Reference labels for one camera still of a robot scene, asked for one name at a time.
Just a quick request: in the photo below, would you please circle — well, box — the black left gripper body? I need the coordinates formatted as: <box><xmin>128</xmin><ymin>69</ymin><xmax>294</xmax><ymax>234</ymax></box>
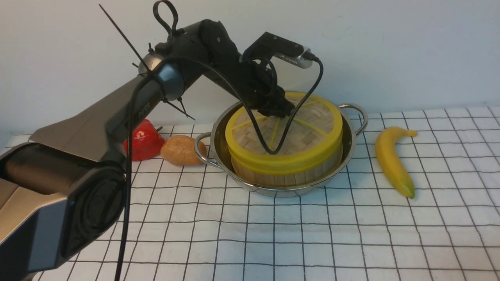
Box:
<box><xmin>218</xmin><ymin>56</ymin><xmax>290</xmax><ymax>110</ymax></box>

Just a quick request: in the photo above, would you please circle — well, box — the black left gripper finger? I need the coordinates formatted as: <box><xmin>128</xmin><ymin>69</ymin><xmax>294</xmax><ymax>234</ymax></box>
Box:
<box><xmin>256</xmin><ymin>105</ymin><xmax>280</xmax><ymax>117</ymax></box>
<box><xmin>278</xmin><ymin>103</ymin><xmax>295</xmax><ymax>118</ymax></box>

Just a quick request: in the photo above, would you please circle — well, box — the yellow bamboo steamer lid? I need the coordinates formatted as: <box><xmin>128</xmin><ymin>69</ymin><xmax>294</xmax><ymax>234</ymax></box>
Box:
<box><xmin>225</xmin><ymin>95</ymin><xmax>343</xmax><ymax>176</ymax></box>

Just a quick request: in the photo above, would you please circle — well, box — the bamboo steamer basket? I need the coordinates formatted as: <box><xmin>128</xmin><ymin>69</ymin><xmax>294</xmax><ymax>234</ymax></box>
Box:
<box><xmin>231</xmin><ymin>144</ymin><xmax>343</xmax><ymax>189</ymax></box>

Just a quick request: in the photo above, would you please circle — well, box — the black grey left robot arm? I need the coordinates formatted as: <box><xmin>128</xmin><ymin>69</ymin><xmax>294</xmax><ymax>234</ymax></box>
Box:
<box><xmin>0</xmin><ymin>20</ymin><xmax>302</xmax><ymax>281</ymax></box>

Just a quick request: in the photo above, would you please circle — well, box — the stainless steel pot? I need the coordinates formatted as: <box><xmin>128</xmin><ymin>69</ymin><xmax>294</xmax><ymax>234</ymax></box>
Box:
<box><xmin>195</xmin><ymin>103</ymin><xmax>368</xmax><ymax>197</ymax></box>

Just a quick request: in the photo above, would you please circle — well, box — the brown potato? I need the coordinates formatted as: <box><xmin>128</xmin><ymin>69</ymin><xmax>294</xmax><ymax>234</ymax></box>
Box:
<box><xmin>160</xmin><ymin>135</ymin><xmax>202</xmax><ymax>167</ymax></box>

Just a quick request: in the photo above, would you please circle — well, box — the yellow banana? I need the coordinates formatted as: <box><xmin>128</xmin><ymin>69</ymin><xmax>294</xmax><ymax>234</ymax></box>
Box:
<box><xmin>375</xmin><ymin>126</ymin><xmax>418</xmax><ymax>199</ymax></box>

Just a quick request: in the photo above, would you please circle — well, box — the red bell pepper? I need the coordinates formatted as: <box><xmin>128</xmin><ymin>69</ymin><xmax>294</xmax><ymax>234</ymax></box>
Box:
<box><xmin>131</xmin><ymin>119</ymin><xmax>166</xmax><ymax>161</ymax></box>

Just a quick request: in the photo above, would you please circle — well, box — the white checkered tablecloth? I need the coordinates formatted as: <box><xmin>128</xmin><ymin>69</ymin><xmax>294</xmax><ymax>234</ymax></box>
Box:
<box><xmin>0</xmin><ymin>106</ymin><xmax>500</xmax><ymax>281</ymax></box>

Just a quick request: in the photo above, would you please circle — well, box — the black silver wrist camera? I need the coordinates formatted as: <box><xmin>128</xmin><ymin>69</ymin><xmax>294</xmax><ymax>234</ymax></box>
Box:
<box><xmin>240</xmin><ymin>32</ymin><xmax>314</xmax><ymax>69</ymax></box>

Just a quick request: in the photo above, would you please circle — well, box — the black camera cable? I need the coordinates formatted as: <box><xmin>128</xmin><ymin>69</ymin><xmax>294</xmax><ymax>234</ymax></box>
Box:
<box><xmin>114</xmin><ymin>55</ymin><xmax>324</xmax><ymax>281</ymax></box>

